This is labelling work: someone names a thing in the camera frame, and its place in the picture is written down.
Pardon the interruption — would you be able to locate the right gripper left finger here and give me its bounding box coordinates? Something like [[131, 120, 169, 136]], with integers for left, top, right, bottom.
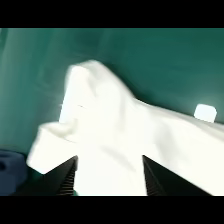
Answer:
[[18, 154, 80, 197]]

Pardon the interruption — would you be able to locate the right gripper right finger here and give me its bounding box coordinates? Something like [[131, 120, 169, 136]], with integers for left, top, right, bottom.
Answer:
[[141, 154, 212, 197]]

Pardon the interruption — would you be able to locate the white garment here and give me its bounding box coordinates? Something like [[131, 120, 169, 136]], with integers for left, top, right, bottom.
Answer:
[[25, 59, 224, 197]]

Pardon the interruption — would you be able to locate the purple garment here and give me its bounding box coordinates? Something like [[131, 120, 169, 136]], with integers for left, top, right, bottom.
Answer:
[[0, 149, 28, 197]]

